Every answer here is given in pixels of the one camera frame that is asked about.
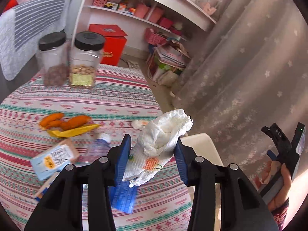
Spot red gift box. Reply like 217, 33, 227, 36
88, 24, 127, 66

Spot large white tissue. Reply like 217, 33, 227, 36
123, 109, 193, 188

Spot patterned handmade tablecloth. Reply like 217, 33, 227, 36
1, 65, 191, 230

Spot milk carton light blue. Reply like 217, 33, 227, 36
30, 139, 80, 181

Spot stack of papers and boxes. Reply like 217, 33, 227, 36
147, 39, 191, 87

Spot person's right hand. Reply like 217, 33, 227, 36
255, 161, 292, 212

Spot grey striped quilt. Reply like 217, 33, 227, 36
1, 0, 70, 81

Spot yellow snack wrapper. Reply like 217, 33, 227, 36
47, 124, 100, 139

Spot pink basket on floor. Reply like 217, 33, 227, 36
145, 28, 167, 45

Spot orange peel piece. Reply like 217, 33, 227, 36
60, 115, 91, 131
39, 113, 64, 129

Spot clear plastic water bottle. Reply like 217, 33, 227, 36
80, 132, 111, 166

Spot white pink shelf unit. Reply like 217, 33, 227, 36
67, 0, 216, 59

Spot tall blue carton box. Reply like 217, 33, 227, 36
108, 181, 138, 214

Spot blue flat snack box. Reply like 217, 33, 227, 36
33, 172, 59, 202

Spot floral lace curtain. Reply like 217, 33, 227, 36
172, 0, 307, 179

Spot small crumpled tissue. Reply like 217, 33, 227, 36
131, 120, 149, 130

